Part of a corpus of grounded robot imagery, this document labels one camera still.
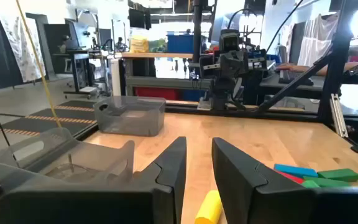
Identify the person's hand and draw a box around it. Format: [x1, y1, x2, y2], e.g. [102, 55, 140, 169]
[277, 62, 295, 72]

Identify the black vertical post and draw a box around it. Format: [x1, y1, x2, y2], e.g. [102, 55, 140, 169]
[192, 0, 204, 65]

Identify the light blue long block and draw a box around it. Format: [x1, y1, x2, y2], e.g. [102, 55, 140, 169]
[273, 164, 319, 179]

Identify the black monitor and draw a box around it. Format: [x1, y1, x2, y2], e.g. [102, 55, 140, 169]
[128, 7, 152, 31]

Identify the person's forearm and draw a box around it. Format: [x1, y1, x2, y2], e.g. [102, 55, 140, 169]
[292, 61, 358, 77]

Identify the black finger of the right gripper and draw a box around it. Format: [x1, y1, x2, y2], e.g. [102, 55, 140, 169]
[249, 49, 269, 78]
[199, 55, 219, 78]

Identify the yellow cylinder block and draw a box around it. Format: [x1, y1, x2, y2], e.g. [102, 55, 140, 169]
[194, 189, 224, 224]

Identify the black diagonal frame strut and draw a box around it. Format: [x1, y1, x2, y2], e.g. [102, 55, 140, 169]
[255, 54, 334, 113]

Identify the dark grey desk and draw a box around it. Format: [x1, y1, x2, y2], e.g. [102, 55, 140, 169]
[259, 73, 326, 93]

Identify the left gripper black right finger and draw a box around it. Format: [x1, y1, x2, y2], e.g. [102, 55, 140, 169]
[211, 136, 358, 224]

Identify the black orange-striped floor mat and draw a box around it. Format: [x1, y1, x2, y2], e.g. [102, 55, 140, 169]
[0, 99, 98, 138]

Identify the yellow bag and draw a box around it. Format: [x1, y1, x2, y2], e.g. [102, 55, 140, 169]
[129, 35, 150, 54]

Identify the black frame upright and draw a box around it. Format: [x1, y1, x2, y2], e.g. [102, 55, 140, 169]
[317, 0, 356, 123]

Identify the blue storage bin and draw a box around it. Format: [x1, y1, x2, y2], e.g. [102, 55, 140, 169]
[166, 33, 195, 54]

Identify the wooden workbench top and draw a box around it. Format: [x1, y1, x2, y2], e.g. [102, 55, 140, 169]
[113, 52, 195, 60]

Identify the black equipment cart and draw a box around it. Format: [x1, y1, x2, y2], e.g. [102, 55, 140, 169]
[52, 49, 102, 98]

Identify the patterned white cloth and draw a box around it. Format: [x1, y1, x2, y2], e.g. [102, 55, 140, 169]
[0, 14, 47, 83]

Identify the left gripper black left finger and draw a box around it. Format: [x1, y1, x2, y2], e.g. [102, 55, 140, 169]
[0, 136, 188, 224]

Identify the black keyboard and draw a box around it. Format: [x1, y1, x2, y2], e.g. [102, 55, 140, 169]
[278, 69, 315, 86]

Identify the white hanging cloth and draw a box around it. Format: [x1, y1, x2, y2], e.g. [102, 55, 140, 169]
[296, 12, 341, 68]

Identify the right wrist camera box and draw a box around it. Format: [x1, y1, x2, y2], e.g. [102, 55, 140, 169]
[219, 29, 241, 52]

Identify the clear grey plastic bin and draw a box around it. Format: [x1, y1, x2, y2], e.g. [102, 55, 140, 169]
[93, 95, 167, 138]
[0, 126, 136, 195]

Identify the green long block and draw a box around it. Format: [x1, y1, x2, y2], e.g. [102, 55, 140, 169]
[317, 168, 358, 183]
[303, 175, 351, 188]

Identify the yellow cord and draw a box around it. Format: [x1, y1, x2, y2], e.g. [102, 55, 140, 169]
[15, 0, 63, 129]

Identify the silver aluminium extrusion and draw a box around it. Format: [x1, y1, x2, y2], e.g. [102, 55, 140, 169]
[329, 93, 349, 139]

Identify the red long block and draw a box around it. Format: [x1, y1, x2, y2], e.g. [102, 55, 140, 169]
[275, 170, 306, 185]

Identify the red box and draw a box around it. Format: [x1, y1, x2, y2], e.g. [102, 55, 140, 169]
[134, 86, 180, 101]

